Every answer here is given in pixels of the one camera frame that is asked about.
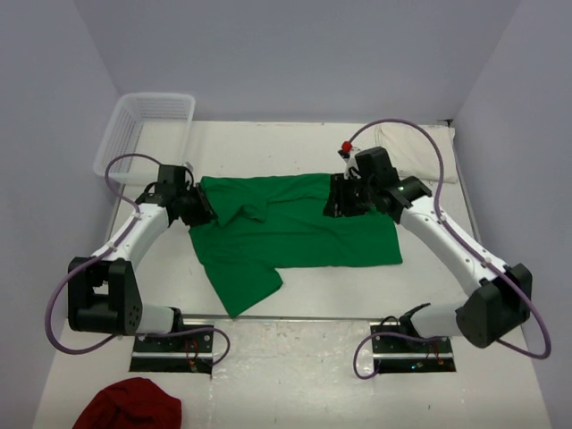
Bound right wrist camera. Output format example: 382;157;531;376
338;140;361;180

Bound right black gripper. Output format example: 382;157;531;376
324;173;377;218

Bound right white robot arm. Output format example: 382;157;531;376
324;142;532;351

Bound white plastic basket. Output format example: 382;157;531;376
93;92;196;186

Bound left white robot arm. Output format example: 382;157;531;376
67;164;215;351

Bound folded white t shirt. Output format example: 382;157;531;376
374;123;458;184

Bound green t shirt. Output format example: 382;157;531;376
189;173;403;318

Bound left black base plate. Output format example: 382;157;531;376
129;324;214;375

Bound red t shirt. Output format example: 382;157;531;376
73;377;182;428

